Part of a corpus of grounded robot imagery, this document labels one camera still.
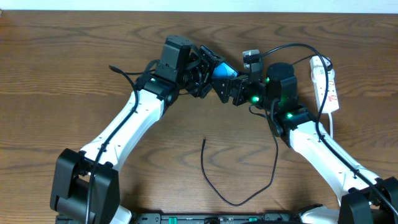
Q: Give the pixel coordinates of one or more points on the blue Galaxy smartphone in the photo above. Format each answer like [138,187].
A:
[224,71]

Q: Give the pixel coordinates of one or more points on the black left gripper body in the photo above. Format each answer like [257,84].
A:
[204,72]

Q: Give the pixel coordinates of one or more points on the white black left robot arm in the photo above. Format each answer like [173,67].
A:
[86,183]

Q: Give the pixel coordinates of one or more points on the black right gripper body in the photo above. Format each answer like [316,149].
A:
[238,89]

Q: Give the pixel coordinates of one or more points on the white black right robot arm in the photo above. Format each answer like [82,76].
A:
[363,196]

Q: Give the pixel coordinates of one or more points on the white power strip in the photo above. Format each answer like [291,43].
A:
[324,88]

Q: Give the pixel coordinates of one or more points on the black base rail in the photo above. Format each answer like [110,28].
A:
[156,218]

